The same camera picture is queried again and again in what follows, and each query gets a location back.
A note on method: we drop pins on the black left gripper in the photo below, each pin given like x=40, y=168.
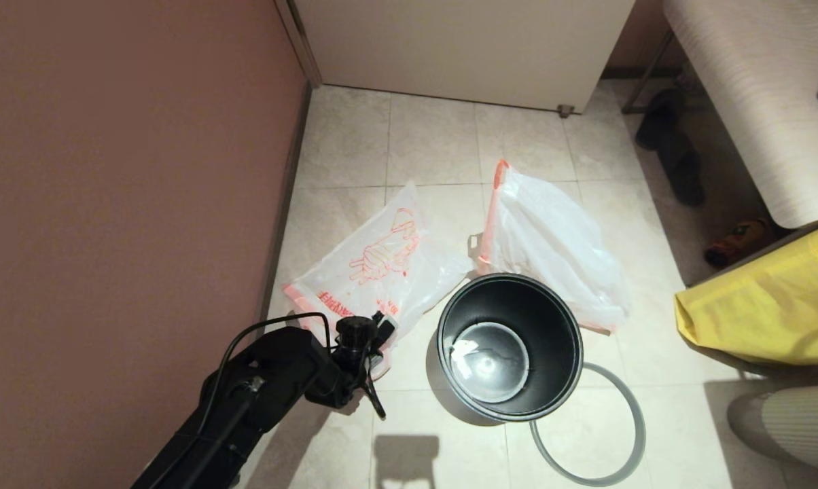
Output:
x=351, y=367

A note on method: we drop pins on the white red-printed trash bag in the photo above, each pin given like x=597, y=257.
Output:
x=382, y=265
x=552, y=244

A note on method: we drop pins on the black round trash bin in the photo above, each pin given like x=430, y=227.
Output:
x=552, y=326

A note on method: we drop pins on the yellow nonwoven bag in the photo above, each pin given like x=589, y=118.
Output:
x=769, y=312

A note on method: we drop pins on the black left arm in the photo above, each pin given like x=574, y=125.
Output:
x=246, y=407

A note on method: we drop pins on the black slipper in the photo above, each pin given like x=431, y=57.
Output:
x=683, y=173
x=660, y=119

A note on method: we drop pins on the white paper scrap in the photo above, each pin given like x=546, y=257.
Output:
x=463, y=351

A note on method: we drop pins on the grey ribbed cushion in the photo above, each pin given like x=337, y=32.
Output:
x=796, y=428

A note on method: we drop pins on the small metal door fitting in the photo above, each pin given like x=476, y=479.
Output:
x=566, y=111

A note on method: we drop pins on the white door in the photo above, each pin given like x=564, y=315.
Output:
x=463, y=47

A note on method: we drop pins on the light woodgrain table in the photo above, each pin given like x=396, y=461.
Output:
x=755, y=102

